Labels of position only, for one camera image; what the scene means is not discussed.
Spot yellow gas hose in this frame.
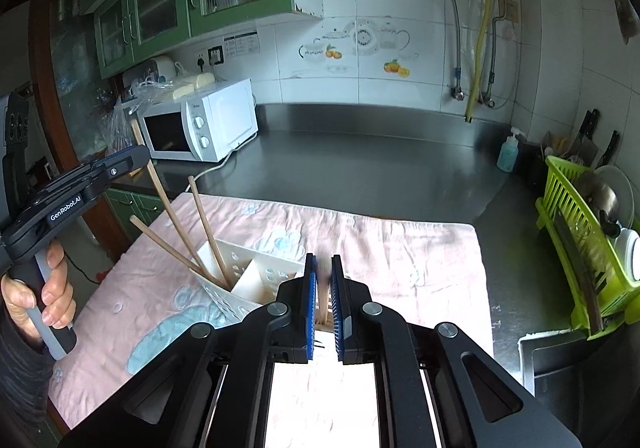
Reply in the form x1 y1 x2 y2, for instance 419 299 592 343
465 0 496 125

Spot person's left forearm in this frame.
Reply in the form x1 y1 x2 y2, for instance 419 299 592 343
0 323 57 431

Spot person's left hand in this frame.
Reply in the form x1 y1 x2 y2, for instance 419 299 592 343
0 240 76 344

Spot blue soap pump bottle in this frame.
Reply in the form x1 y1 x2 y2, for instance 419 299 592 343
496 127 521 173

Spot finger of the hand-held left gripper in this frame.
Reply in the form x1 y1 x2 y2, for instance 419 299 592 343
85 145 152 187

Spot white power cord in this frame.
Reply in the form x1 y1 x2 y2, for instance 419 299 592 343
190 125 259 181

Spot white wall label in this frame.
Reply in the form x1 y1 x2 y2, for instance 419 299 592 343
223 30 261 56

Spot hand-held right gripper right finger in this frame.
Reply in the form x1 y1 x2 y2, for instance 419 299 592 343
330 254 583 448

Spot hanging metal pan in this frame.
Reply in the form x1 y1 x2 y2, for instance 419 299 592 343
607 0 640 44

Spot green base cabinet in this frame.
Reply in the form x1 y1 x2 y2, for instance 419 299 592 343
102 187 174 229

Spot teapot and orange tile decal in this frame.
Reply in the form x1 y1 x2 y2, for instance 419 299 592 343
298 20 412 78

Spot pale yellow box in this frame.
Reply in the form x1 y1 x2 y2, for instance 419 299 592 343
160 72 216 101

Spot cream plastic utensil holder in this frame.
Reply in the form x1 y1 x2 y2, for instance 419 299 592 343
196 238 313 329

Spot black handled knife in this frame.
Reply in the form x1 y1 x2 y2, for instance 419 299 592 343
598 130 621 169
575 108 600 149

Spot steel cleaver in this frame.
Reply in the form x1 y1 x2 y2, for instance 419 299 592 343
552 212 607 335

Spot small white appliance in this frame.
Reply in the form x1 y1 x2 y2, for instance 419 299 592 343
147 55 179 84

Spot green plastic dish rack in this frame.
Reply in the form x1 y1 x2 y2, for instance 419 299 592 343
535 155 640 342

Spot clear plastic bag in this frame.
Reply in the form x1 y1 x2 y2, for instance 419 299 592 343
94 86 147 159

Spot steel sink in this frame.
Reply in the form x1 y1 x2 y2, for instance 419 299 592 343
517 327 640 431

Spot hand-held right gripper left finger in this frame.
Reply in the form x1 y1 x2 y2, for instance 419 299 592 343
57 253 321 448

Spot white microwave oven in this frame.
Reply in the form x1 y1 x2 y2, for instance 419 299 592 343
136 78 259 163

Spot pink printed towel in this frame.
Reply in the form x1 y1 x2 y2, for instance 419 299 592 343
50 193 494 431

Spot metal water hose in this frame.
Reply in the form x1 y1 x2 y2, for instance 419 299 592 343
438 0 464 101
481 0 509 107

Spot white plates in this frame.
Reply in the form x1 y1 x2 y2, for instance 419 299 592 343
592 165 640 279

